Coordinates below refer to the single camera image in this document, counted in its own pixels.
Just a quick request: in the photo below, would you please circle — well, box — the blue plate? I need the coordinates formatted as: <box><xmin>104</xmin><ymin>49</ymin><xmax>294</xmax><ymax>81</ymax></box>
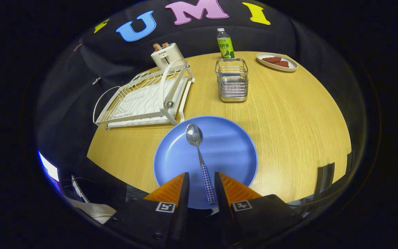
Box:
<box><xmin>153</xmin><ymin>116</ymin><xmax>258</xmax><ymax>210</ymax></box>

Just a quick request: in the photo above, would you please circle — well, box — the metal wire basket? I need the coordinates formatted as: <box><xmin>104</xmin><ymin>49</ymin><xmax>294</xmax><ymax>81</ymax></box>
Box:
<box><xmin>215</xmin><ymin>58</ymin><xmax>249</xmax><ymax>102</ymax></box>

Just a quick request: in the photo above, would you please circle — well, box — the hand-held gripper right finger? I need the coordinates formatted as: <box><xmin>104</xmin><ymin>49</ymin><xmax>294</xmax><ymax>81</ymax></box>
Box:
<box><xmin>214</xmin><ymin>172</ymin><xmax>301</xmax><ymax>249</ymax></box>

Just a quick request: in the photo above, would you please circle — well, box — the metal spoon with checked handle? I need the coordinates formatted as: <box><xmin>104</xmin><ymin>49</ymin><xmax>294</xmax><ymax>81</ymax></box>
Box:
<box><xmin>186</xmin><ymin>123</ymin><xmax>217</xmax><ymax>204</ymax></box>

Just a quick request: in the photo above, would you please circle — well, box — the grey chair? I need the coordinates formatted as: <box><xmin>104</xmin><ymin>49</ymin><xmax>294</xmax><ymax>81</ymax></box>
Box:
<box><xmin>287</xmin><ymin>152</ymin><xmax>353</xmax><ymax>215</ymax></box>

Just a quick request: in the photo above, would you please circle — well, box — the white oval plate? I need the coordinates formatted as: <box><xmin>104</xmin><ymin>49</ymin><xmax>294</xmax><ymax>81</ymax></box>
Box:
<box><xmin>256</xmin><ymin>53</ymin><xmax>299</xmax><ymax>72</ymax></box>

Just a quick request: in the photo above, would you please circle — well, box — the white toaster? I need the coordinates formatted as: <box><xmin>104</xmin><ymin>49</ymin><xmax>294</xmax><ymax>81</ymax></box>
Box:
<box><xmin>151</xmin><ymin>43</ymin><xmax>185</xmax><ymax>71</ymax></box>

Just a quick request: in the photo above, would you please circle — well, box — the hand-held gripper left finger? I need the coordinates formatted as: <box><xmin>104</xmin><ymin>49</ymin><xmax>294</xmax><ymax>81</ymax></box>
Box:
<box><xmin>104</xmin><ymin>172</ymin><xmax>190</xmax><ymax>249</ymax></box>

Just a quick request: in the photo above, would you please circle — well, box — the green label drink bottle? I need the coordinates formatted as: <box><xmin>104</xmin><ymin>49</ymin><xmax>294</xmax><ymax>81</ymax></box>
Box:
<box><xmin>217</xmin><ymin>28</ymin><xmax>235</xmax><ymax>59</ymax></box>

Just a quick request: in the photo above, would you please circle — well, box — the white wire dish rack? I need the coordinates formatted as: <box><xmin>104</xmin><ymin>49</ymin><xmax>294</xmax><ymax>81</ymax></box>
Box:
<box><xmin>93</xmin><ymin>59</ymin><xmax>196</xmax><ymax>131</ymax></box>

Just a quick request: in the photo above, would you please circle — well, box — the bright white panel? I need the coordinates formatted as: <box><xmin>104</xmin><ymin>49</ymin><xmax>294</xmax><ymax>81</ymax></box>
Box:
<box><xmin>38</xmin><ymin>150</ymin><xmax>60</xmax><ymax>183</ymax></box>

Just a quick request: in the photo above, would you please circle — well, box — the black backdrop cloth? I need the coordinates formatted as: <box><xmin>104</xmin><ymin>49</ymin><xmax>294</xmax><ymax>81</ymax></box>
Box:
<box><xmin>35</xmin><ymin>0</ymin><xmax>365</xmax><ymax>204</ymax></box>

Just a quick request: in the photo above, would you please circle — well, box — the white cloth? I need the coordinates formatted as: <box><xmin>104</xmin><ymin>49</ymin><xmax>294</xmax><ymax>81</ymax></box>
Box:
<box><xmin>67</xmin><ymin>198</ymin><xmax>117</xmax><ymax>224</ymax></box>

